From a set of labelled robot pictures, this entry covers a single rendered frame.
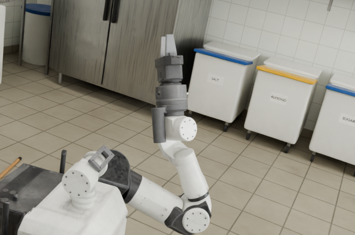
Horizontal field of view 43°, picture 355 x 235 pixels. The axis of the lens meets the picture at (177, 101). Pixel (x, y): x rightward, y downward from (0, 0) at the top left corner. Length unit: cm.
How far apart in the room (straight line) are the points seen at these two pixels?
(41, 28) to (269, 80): 280
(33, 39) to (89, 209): 475
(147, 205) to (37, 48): 458
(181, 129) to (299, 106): 317
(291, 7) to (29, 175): 399
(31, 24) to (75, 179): 475
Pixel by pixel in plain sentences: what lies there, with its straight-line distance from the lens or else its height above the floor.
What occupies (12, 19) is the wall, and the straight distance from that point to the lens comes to 610.
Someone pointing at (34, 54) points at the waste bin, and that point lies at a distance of 578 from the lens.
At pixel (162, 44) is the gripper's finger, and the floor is 143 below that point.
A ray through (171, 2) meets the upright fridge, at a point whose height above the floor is 118.
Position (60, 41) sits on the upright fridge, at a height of 50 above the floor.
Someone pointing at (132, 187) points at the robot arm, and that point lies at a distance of 127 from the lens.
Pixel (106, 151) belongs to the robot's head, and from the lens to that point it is 107.
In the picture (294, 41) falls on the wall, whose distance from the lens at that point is 489.
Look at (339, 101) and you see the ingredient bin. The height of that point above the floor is 65.
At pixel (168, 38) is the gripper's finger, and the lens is 125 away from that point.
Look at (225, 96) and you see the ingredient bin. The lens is 448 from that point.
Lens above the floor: 171
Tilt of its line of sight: 19 degrees down
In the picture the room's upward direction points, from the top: 11 degrees clockwise
